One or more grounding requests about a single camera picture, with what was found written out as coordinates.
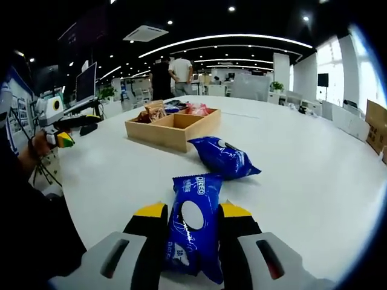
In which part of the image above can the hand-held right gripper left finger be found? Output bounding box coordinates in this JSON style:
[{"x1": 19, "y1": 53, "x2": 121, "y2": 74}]
[{"x1": 48, "y1": 201, "x2": 169, "y2": 290}]

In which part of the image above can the blue Oreo cookie pack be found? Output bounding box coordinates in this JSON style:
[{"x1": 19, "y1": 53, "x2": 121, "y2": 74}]
[
  {"x1": 164, "y1": 172, "x2": 224, "y2": 285},
  {"x1": 187, "y1": 135, "x2": 262, "y2": 181}
]

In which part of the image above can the person's black shirt torso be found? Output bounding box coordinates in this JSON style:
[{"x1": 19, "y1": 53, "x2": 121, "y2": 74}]
[{"x1": 0, "y1": 169, "x2": 88, "y2": 285}]

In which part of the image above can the translucent desk partition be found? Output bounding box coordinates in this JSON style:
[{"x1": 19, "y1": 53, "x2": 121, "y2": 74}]
[{"x1": 232, "y1": 74, "x2": 271, "y2": 102}]

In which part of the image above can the brown cardboard box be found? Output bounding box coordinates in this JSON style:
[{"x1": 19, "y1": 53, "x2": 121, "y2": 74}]
[{"x1": 365, "y1": 98, "x2": 387, "y2": 166}]

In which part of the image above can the person's left hand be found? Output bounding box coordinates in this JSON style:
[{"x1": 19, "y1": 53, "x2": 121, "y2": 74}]
[{"x1": 18, "y1": 132, "x2": 53, "y2": 166}]

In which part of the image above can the curved ceiling light strip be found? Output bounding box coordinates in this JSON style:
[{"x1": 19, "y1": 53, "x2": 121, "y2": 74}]
[{"x1": 138, "y1": 33, "x2": 314, "y2": 59}]

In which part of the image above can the white office chair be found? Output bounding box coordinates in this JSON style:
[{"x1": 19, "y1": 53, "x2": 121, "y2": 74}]
[
  {"x1": 285, "y1": 90, "x2": 303, "y2": 105},
  {"x1": 132, "y1": 87, "x2": 145, "y2": 105}
]

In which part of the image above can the large dark hanging display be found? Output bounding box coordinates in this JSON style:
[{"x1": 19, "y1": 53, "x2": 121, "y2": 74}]
[{"x1": 57, "y1": 5, "x2": 109, "y2": 61}]

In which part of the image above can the blue white wall poster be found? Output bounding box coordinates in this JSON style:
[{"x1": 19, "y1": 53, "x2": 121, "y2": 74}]
[{"x1": 5, "y1": 66, "x2": 34, "y2": 149}]

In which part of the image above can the silver laptop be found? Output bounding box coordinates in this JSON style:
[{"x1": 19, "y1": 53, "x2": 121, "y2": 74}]
[{"x1": 62, "y1": 62, "x2": 101, "y2": 115}]

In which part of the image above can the wooden divided container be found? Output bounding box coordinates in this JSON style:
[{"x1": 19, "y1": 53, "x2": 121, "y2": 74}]
[{"x1": 125, "y1": 107, "x2": 221, "y2": 153}]

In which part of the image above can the narrow window with blinds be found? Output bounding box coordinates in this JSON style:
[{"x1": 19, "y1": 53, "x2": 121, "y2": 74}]
[{"x1": 316, "y1": 36, "x2": 344, "y2": 102}]

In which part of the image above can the clear blue QQ candy packet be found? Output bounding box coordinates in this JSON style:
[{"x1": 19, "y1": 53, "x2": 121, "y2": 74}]
[{"x1": 164, "y1": 101, "x2": 188, "y2": 114}]

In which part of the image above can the black television on stand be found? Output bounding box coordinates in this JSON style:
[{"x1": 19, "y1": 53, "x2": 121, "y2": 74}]
[{"x1": 317, "y1": 73, "x2": 330, "y2": 100}]

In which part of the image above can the ceiling air conditioner unit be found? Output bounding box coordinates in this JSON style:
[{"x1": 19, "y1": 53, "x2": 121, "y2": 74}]
[{"x1": 123, "y1": 25, "x2": 169, "y2": 42}]

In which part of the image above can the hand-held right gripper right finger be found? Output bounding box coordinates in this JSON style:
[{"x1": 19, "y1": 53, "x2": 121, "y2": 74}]
[{"x1": 217, "y1": 199, "x2": 336, "y2": 290}]

